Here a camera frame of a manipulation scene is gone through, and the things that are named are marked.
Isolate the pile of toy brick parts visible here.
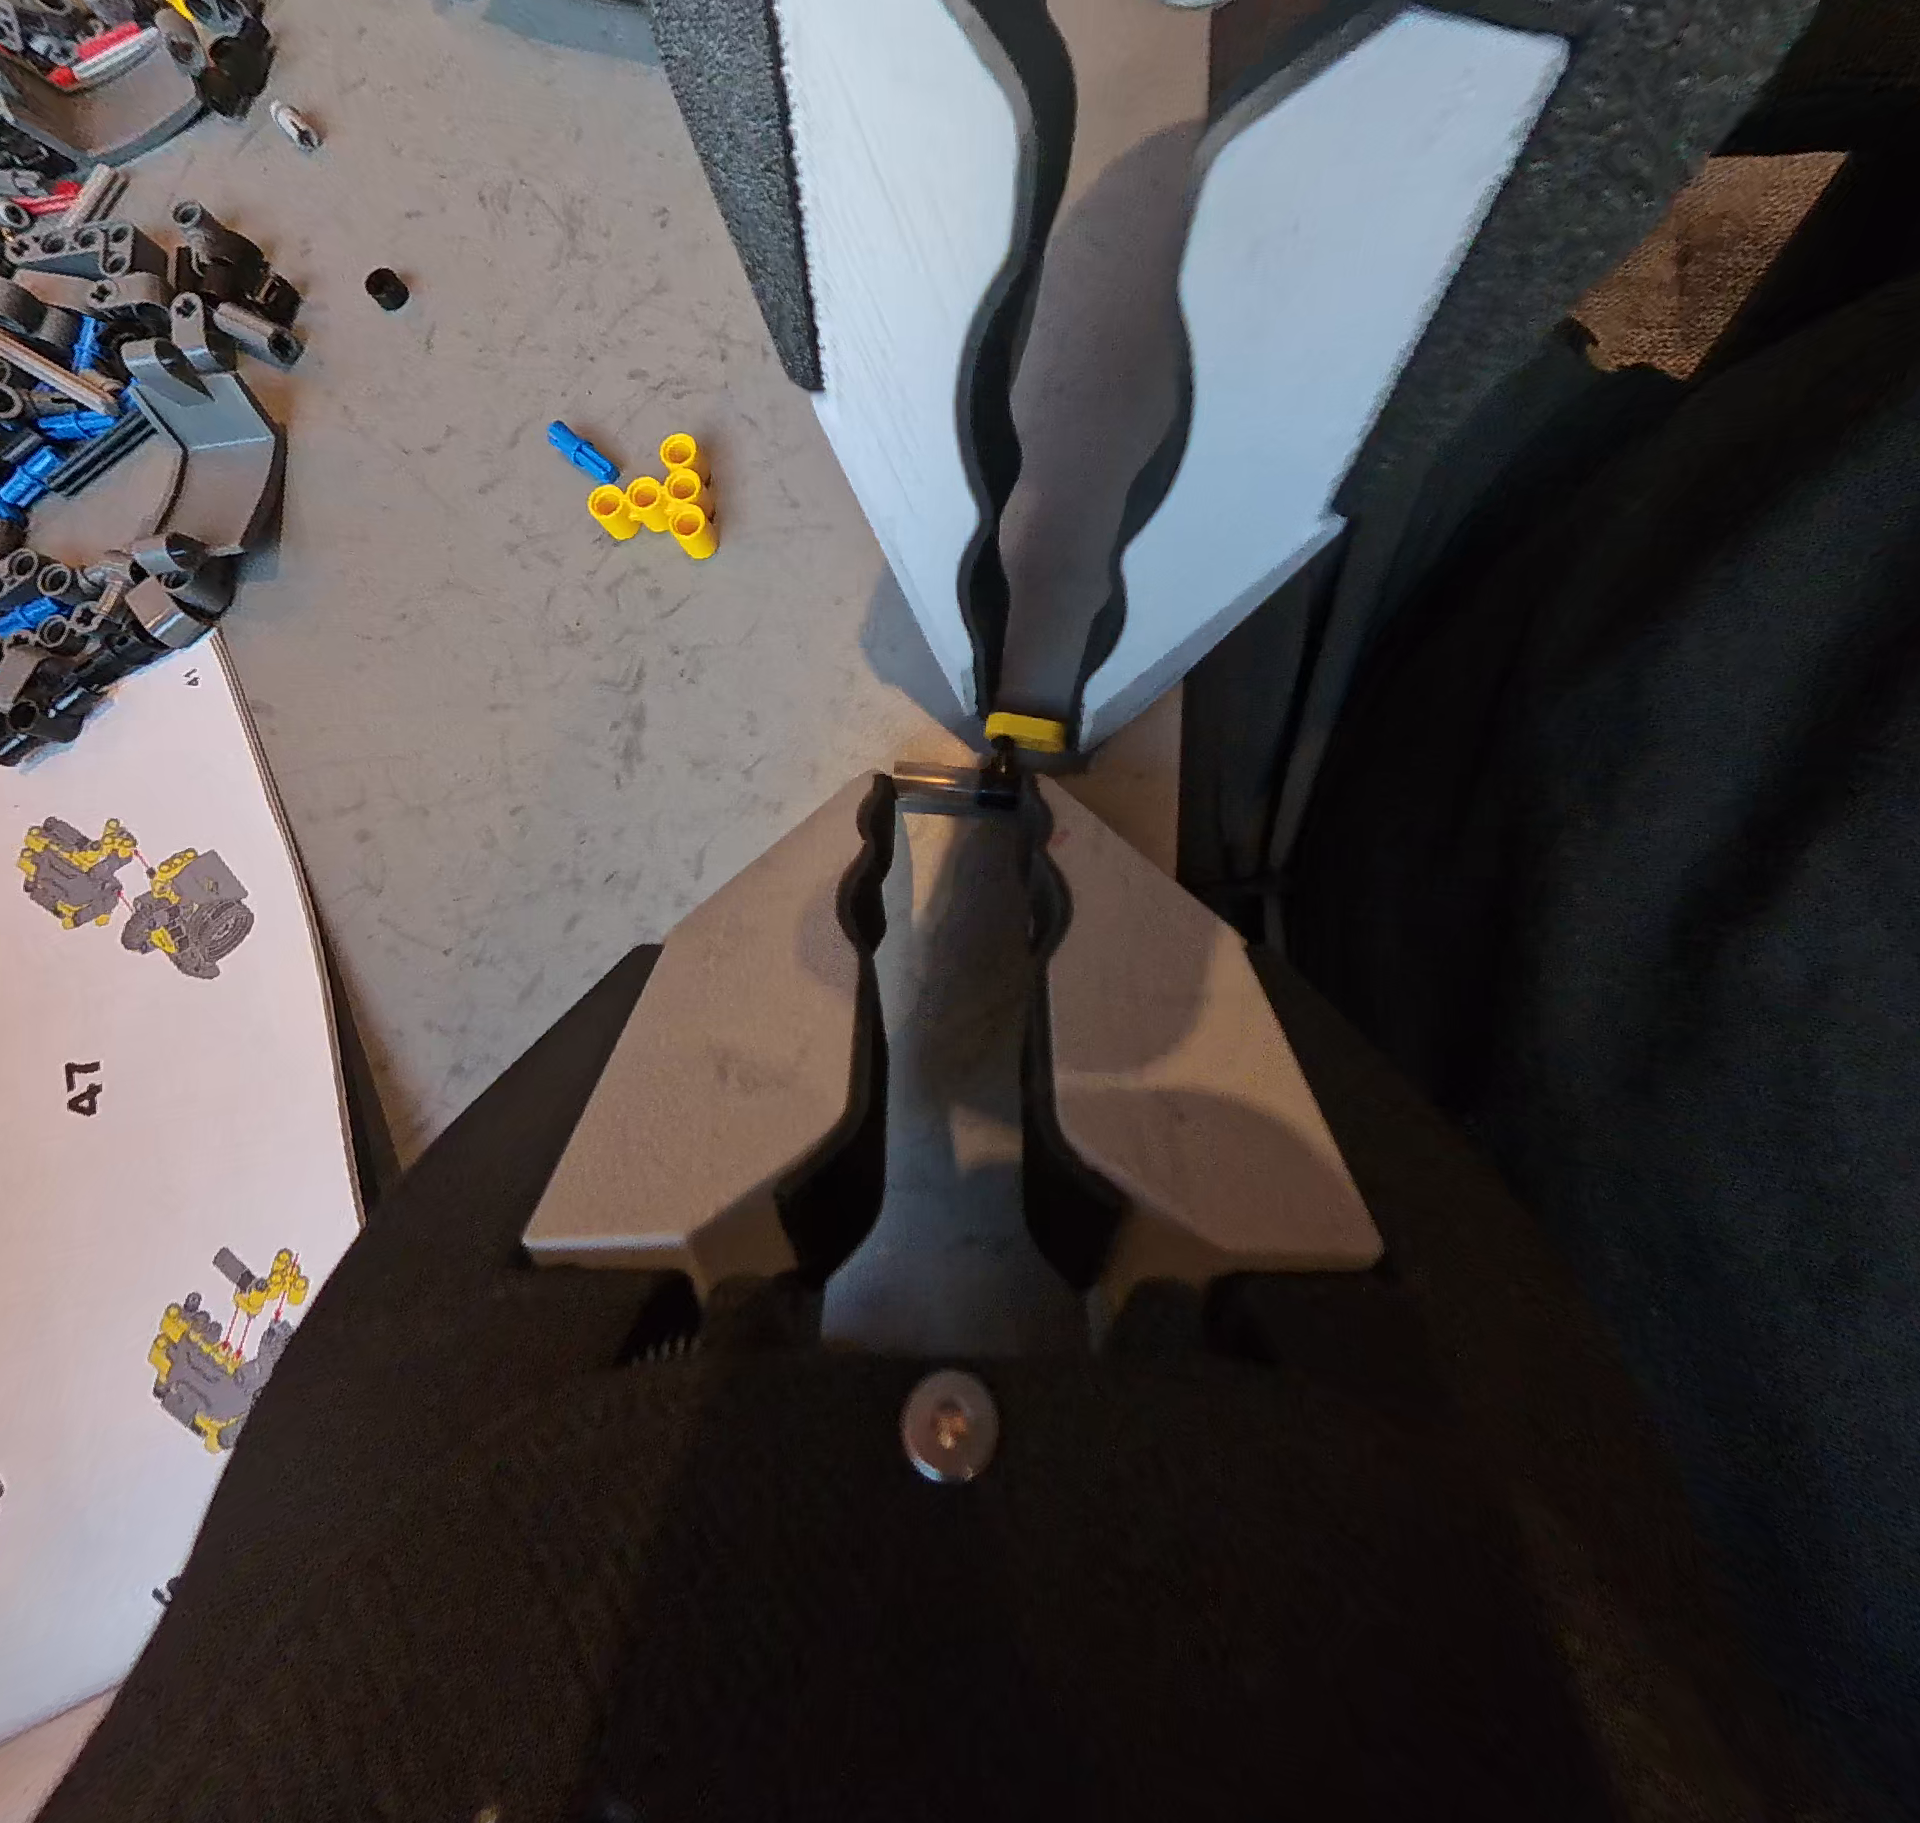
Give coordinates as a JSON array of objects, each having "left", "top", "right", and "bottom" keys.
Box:
[{"left": 0, "top": 0, "right": 310, "bottom": 770}]

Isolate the person's dark clothing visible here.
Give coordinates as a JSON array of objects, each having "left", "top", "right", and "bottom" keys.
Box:
[{"left": 1176, "top": 0, "right": 1920, "bottom": 1823}]

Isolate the yellow ring cluster brick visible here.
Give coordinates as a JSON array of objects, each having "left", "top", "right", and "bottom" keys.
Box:
[{"left": 581, "top": 431, "right": 724, "bottom": 560}]

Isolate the grey desk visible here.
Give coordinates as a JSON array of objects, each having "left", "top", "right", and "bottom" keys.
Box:
[{"left": 0, "top": 0, "right": 1204, "bottom": 1364}]

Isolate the white building instruction booklet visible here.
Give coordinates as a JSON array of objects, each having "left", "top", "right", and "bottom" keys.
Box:
[{"left": 0, "top": 629, "right": 369, "bottom": 1747}]

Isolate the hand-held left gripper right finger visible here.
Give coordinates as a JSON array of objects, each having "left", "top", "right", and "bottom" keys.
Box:
[{"left": 1022, "top": 775, "right": 1386, "bottom": 1292}]

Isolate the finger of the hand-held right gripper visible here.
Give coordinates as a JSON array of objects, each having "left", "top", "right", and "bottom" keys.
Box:
[
  {"left": 1075, "top": 8, "right": 1569, "bottom": 759},
  {"left": 767, "top": 0, "right": 1075, "bottom": 723}
]

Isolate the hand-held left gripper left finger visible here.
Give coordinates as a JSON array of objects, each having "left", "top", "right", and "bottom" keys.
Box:
[{"left": 521, "top": 770, "right": 900, "bottom": 1288}]

